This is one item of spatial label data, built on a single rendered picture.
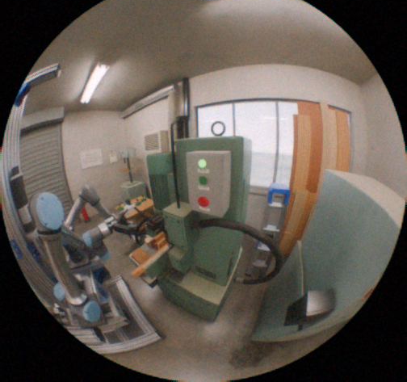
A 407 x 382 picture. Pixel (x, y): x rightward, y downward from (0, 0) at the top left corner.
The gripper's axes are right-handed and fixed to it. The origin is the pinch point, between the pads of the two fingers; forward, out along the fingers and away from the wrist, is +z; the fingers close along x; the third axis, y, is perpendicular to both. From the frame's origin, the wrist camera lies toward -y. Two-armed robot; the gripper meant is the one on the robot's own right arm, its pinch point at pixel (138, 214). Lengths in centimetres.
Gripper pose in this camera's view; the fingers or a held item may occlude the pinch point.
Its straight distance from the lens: 76.9
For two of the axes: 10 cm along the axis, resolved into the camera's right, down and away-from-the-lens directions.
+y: -8.7, -2.6, 4.2
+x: -1.0, 9.2, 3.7
